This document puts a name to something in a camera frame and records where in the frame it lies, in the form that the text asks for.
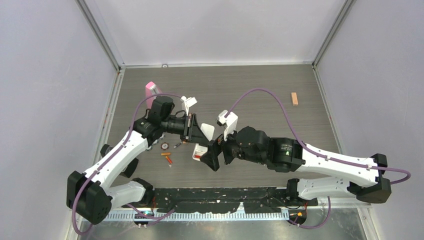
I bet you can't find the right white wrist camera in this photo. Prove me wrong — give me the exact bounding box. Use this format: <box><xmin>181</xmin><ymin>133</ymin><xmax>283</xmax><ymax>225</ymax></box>
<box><xmin>216</xmin><ymin>110</ymin><xmax>238</xmax><ymax>142</ymax></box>

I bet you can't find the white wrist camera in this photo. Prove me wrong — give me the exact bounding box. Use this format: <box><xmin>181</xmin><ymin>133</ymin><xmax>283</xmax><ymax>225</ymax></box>
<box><xmin>180</xmin><ymin>95</ymin><xmax>198</xmax><ymax>115</ymax></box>
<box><xmin>216</xmin><ymin>110</ymin><xmax>238</xmax><ymax>142</ymax></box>

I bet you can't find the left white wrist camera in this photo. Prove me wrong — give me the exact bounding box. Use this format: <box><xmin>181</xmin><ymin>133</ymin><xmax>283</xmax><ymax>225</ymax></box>
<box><xmin>180</xmin><ymin>95</ymin><xmax>198</xmax><ymax>115</ymax></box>

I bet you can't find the wooden block far right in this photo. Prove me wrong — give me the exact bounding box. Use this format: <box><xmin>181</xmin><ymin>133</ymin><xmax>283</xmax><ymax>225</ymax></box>
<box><xmin>290</xmin><ymin>92</ymin><xmax>299</xmax><ymax>106</ymax></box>

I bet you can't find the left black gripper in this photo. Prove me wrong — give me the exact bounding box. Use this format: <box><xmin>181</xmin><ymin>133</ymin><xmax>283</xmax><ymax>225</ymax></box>
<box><xmin>161</xmin><ymin>113</ymin><xmax>209</xmax><ymax>145</ymax></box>

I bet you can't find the grey round chip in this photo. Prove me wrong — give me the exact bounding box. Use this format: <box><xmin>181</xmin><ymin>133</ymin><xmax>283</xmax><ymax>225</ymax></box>
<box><xmin>146</xmin><ymin>140</ymin><xmax>159</xmax><ymax>151</ymax></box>

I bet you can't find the pink metronome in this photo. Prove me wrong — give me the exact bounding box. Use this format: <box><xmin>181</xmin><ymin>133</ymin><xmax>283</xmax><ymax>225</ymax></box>
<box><xmin>145</xmin><ymin>81</ymin><xmax>162</xmax><ymax>109</ymax></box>

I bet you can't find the round poker chip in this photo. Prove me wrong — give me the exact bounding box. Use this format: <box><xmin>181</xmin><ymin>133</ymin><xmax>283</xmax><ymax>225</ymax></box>
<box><xmin>160</xmin><ymin>142</ymin><xmax>169</xmax><ymax>150</ymax></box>

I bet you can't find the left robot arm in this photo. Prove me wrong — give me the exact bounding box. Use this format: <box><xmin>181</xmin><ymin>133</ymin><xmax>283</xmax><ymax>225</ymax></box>
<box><xmin>66</xmin><ymin>93</ymin><xmax>215</xmax><ymax>225</ymax></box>

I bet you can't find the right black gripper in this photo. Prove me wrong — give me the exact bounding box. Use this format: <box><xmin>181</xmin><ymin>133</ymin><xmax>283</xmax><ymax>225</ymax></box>
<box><xmin>200</xmin><ymin>122</ymin><xmax>267</xmax><ymax>171</ymax></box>

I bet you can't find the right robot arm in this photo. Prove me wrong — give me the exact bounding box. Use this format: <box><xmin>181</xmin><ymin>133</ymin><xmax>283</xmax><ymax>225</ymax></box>
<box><xmin>193</xmin><ymin>126</ymin><xmax>392</xmax><ymax>205</ymax></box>

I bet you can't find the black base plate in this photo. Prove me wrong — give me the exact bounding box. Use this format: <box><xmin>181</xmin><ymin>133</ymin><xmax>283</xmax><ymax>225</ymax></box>
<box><xmin>147</xmin><ymin>187</ymin><xmax>318</xmax><ymax>214</ymax></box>

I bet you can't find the white remote control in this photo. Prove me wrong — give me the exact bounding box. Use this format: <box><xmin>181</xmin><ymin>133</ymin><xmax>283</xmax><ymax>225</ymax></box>
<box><xmin>191</xmin><ymin>123</ymin><xmax>215</xmax><ymax>161</ymax></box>

